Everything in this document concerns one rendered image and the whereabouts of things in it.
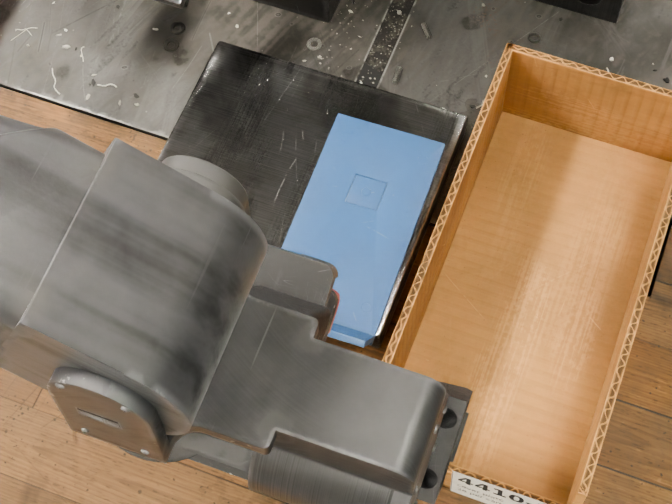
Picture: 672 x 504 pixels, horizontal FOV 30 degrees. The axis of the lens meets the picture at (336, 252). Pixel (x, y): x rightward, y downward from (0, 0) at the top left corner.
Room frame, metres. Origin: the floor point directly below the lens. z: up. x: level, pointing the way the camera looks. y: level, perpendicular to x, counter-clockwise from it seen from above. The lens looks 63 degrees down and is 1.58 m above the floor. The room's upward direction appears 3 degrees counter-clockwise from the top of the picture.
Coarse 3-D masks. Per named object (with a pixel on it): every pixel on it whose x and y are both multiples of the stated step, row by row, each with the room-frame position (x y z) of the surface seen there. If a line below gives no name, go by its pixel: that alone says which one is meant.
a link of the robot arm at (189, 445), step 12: (180, 444) 0.14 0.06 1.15; (192, 444) 0.14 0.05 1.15; (204, 444) 0.14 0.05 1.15; (216, 444) 0.14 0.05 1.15; (228, 444) 0.14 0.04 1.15; (144, 456) 0.14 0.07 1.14; (180, 456) 0.14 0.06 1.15; (192, 456) 0.14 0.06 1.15; (204, 456) 0.14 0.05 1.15; (216, 456) 0.14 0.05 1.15; (228, 456) 0.14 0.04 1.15; (240, 456) 0.14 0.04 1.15; (240, 468) 0.13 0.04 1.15
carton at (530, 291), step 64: (512, 64) 0.44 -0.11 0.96; (576, 64) 0.43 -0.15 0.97; (512, 128) 0.43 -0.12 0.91; (576, 128) 0.42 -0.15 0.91; (640, 128) 0.40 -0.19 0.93; (448, 192) 0.34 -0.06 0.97; (512, 192) 0.38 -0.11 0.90; (576, 192) 0.38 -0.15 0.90; (640, 192) 0.37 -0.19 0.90; (448, 256) 0.34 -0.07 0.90; (512, 256) 0.34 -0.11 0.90; (576, 256) 0.33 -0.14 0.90; (640, 256) 0.33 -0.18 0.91; (448, 320) 0.30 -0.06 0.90; (512, 320) 0.29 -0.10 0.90; (576, 320) 0.29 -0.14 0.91; (512, 384) 0.25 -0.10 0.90; (576, 384) 0.25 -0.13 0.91; (512, 448) 0.22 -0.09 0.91; (576, 448) 0.21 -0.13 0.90
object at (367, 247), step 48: (336, 144) 0.41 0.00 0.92; (384, 144) 0.41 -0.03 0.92; (432, 144) 0.40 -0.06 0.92; (336, 192) 0.37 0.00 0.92; (384, 192) 0.37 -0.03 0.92; (288, 240) 0.34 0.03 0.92; (336, 240) 0.34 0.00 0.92; (384, 240) 0.34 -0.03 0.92; (336, 288) 0.31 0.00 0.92; (384, 288) 0.31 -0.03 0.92; (336, 336) 0.27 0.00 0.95
